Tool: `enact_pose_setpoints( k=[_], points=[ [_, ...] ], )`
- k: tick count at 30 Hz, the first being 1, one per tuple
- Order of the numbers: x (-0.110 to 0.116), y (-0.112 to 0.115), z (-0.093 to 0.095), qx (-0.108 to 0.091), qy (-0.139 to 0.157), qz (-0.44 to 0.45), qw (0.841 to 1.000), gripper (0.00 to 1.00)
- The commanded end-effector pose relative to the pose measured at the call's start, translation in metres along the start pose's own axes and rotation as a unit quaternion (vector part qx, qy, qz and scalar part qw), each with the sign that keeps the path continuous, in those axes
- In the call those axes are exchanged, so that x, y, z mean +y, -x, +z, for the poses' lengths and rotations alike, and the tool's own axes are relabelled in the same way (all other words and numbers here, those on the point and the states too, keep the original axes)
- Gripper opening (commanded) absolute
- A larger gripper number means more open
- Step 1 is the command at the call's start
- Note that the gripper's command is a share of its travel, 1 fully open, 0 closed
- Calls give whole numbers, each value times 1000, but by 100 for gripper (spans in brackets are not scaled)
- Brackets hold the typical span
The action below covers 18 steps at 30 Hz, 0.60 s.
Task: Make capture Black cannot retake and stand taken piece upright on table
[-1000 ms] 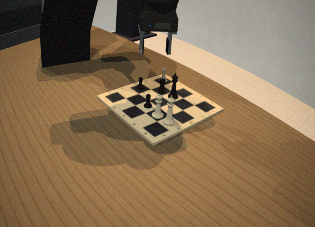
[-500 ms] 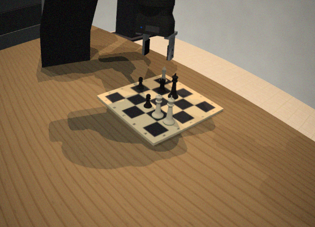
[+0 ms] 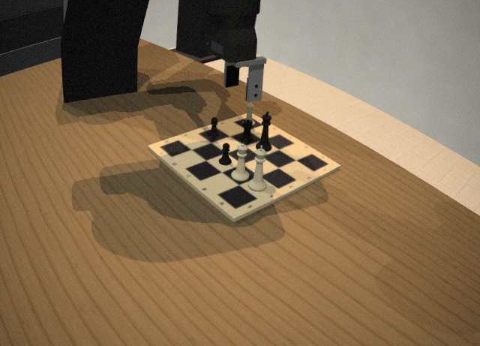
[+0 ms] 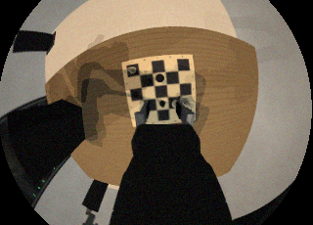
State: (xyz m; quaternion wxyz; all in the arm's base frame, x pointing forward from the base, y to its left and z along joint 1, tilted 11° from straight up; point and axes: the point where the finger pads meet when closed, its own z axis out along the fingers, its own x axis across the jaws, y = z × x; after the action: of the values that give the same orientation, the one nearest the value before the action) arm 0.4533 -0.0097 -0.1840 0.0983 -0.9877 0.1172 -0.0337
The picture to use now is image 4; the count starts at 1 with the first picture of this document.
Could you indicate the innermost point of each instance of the white chess king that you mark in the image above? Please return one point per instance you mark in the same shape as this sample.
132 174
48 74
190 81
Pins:
187 103

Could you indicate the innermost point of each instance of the white bishop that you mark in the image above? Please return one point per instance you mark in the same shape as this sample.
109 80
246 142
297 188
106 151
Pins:
132 69

